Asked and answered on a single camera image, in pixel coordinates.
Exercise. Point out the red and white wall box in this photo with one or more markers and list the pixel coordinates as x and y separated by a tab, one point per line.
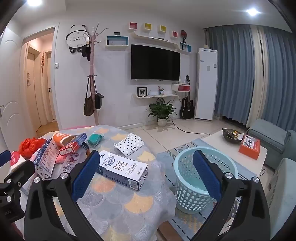
181	87

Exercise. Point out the black bowl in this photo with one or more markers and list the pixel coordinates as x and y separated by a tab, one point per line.
229	136

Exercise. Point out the small blue cube wall shelf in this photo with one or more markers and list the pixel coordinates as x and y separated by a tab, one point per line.
185	47

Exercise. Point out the blue box wall shelf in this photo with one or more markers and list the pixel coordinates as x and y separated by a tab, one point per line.
116	41

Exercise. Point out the white polka dot pouch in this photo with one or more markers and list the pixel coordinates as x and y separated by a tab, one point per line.
129	144

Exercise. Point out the black flat television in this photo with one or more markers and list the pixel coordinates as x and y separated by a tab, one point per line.
155	62

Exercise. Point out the white room door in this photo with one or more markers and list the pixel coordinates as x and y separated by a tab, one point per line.
11	92

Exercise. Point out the round decorative fan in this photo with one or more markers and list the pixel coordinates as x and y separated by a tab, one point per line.
183	34

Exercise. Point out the black shoulder bag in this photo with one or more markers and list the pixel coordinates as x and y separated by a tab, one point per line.
99	100

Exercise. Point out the red cube wall shelf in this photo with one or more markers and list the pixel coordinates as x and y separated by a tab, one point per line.
175	34
133	26

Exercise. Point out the white curved lower shelf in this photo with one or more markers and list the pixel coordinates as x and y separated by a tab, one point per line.
155	96

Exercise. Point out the ceiling light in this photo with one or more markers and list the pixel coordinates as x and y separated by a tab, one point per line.
252	12

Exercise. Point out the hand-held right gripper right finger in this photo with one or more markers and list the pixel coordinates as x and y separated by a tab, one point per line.
205	176

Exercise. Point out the pink coat rack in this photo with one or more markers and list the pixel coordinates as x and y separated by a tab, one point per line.
92	69

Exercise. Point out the light blue plastic basket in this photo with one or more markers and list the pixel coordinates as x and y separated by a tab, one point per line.
185	185

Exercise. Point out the red hanging ornament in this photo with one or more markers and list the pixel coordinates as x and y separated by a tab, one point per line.
42	61

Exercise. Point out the panda wall clock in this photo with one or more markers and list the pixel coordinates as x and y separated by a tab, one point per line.
76	38

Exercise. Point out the pink printed plastic bag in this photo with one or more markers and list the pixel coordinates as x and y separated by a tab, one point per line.
72	162

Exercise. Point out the brown tote bag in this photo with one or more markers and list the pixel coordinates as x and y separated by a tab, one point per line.
88	106

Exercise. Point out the blue and white carton box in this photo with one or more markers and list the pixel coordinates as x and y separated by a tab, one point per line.
46	160

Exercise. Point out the potted green plant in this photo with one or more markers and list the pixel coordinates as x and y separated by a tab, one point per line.
161	110

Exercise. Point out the grey-blue sofa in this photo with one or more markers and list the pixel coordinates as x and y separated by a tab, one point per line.
266	134

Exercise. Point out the blue and red tiger box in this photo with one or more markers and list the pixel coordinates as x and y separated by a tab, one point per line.
74	143

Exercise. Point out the patterned blue rug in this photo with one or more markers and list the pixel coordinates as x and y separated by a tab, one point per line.
166	160

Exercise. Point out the green packet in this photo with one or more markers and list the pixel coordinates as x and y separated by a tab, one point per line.
95	139

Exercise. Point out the blue curtain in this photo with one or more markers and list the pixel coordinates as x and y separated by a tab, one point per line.
231	69

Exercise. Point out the white coffee table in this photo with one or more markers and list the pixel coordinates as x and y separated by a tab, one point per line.
219	144

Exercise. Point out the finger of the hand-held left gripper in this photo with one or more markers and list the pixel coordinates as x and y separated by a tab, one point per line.
19	171
5	158

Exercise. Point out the white light switch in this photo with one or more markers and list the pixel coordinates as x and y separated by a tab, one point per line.
56	65

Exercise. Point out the white and blue milk carton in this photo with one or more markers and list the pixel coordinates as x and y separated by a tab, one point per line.
120	170

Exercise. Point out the orange snack packet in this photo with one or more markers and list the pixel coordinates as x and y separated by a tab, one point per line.
60	139

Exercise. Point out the beige hallway door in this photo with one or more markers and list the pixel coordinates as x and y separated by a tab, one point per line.
51	85

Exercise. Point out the orange plastic bag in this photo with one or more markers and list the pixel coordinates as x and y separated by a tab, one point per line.
29	146

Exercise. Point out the small pen holder figurine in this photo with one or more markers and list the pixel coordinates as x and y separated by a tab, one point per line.
161	90

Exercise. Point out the orange tissue box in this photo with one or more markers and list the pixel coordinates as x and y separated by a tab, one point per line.
249	147

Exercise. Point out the scallop pattern tablecloth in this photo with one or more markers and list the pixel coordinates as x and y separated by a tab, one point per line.
120	208

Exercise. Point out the white curved long shelf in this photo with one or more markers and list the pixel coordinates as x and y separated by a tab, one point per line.
159	39

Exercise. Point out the butterfly picture frame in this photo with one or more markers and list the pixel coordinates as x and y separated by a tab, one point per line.
142	91

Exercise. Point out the yellow cube wall shelf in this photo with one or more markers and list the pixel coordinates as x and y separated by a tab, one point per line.
163	28
148	26

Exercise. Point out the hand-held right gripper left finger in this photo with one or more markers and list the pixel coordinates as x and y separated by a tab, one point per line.
85	176

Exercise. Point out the black acoustic guitar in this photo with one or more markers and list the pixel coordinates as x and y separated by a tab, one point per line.
186	107

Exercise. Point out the pink under cloth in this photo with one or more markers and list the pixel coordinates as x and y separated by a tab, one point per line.
78	126

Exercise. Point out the beige curtain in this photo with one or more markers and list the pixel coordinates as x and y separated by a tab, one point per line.
255	81

